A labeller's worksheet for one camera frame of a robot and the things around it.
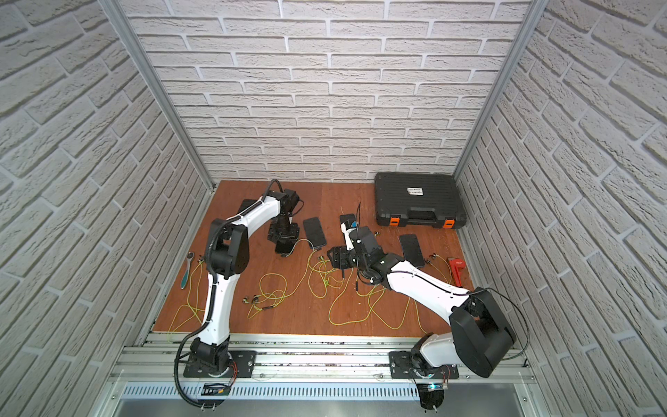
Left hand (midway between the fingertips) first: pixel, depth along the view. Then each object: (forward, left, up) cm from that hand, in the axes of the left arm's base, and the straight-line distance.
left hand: (291, 237), depth 101 cm
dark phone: (+10, -24, +1) cm, 26 cm away
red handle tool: (-13, -62, +2) cm, 64 cm away
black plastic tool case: (+15, -52, +7) cm, 55 cm away
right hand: (-13, -19, +11) cm, 26 cm away
